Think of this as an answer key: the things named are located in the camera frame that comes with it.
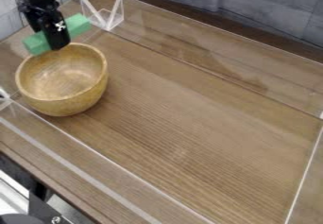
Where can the green rectangular block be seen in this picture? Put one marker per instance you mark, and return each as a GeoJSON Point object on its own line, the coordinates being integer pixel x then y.
{"type": "Point", "coordinates": [34, 42]}

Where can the black metal table bracket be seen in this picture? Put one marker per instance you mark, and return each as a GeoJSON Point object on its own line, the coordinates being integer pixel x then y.
{"type": "Point", "coordinates": [44, 212]}

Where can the wooden bowl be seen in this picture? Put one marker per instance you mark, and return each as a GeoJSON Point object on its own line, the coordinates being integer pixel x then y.
{"type": "Point", "coordinates": [62, 82]}

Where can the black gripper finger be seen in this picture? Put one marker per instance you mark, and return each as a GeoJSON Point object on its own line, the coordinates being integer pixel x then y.
{"type": "Point", "coordinates": [53, 27]}

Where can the clear acrylic enclosure walls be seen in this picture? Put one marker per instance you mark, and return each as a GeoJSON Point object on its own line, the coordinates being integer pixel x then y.
{"type": "Point", "coordinates": [204, 137]}

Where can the clear acrylic corner bracket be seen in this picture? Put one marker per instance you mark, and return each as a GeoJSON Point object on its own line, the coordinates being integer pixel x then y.
{"type": "Point", "coordinates": [102, 18]}

